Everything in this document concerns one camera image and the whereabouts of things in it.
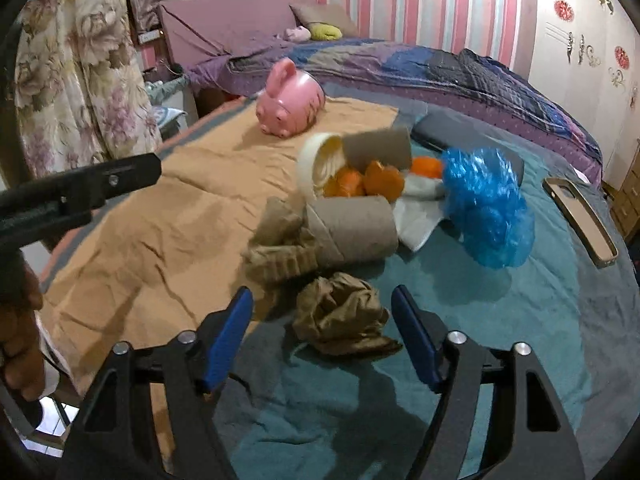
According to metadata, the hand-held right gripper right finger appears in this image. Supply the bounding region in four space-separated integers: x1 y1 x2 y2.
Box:
391 285 586 480

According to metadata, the floral curtain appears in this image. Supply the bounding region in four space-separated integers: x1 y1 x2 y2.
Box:
15 0 161 178

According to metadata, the white tissue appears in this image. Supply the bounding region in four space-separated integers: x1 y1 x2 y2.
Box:
392 172 451 252

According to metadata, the wooden desk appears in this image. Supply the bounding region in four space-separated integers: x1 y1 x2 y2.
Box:
602 155 640 241

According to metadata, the blue plastic bag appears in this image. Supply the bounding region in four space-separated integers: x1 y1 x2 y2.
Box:
440 147 536 268

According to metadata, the orange peel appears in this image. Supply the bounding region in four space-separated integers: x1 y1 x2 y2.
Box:
410 156 445 180
322 167 366 198
364 160 406 202

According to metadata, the brown knitted sock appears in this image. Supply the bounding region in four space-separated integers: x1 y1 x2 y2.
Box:
242 197 321 291

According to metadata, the black wallet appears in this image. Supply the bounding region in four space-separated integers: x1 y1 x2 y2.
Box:
411 111 526 186

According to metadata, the pink piggy bank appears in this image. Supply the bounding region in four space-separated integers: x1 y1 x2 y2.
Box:
256 57 327 138

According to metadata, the purple bed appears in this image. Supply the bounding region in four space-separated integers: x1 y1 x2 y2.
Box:
157 0 603 186

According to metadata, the short cardboard tube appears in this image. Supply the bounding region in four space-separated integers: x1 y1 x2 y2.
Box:
342 127 413 171

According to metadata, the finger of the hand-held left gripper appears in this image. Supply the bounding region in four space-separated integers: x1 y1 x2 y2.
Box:
0 152 163 251

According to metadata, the yellow cloth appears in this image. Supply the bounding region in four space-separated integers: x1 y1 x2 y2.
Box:
310 22 343 42

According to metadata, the person's left hand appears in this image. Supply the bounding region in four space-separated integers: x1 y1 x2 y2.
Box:
0 280 46 403

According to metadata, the beige phone case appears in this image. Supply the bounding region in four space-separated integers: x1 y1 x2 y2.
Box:
542 176 619 268

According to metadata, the brown pillow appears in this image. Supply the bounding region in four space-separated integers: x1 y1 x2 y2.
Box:
290 2 358 36

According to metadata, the orange cloth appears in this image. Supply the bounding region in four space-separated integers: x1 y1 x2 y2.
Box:
40 97 401 396

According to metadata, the white plastic lid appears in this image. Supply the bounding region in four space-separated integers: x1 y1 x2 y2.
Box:
296 132 346 201

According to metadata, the teal grey blanket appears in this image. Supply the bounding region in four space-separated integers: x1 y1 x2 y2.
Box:
40 90 631 480

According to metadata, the striped plaid blanket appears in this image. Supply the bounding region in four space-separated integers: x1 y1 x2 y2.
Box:
227 37 603 176

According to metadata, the beige cloth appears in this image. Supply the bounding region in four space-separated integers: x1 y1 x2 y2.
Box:
305 195 401 263

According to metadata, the white wardrobe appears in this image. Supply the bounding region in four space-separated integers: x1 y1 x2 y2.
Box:
520 0 640 171

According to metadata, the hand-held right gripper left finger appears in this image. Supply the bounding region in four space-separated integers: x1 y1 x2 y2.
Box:
57 286 254 480

